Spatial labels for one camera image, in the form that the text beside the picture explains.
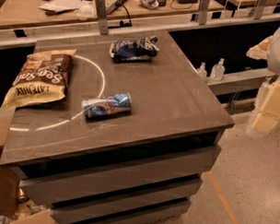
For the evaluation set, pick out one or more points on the cardboard box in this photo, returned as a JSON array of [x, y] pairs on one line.
[[10, 209]]

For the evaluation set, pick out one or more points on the crumpled bag on desk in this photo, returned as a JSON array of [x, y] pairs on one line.
[[149, 4]]

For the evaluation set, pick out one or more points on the brown sea salt chip bag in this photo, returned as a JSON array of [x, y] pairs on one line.
[[43, 78]]

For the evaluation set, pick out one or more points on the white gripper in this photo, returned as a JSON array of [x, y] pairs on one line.
[[279, 50]]

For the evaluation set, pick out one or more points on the clear bottle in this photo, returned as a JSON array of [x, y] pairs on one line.
[[218, 70], [202, 71]]

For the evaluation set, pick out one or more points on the grey metal post right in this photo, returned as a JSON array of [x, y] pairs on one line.
[[258, 11]]

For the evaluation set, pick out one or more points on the grey metal post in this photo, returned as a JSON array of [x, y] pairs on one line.
[[102, 17], [203, 9], [258, 11]]

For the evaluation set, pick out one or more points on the clear bottle right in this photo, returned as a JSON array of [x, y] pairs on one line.
[[218, 70]]

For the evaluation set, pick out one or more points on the white papers on desk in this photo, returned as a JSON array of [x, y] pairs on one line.
[[59, 5]]

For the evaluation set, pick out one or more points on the grey drawer cabinet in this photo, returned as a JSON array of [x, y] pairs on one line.
[[126, 168]]

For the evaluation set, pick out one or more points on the blue chip bag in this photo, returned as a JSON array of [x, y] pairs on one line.
[[134, 50]]

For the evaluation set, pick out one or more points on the grey metal post left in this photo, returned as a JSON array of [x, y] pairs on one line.
[[102, 17]]

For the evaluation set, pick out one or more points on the redbull can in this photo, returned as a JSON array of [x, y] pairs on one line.
[[107, 105]]

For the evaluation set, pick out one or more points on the clear bottle left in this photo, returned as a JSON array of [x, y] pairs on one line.
[[202, 71]]

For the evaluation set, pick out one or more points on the grey metal post middle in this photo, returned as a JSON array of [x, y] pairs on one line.
[[203, 9]]

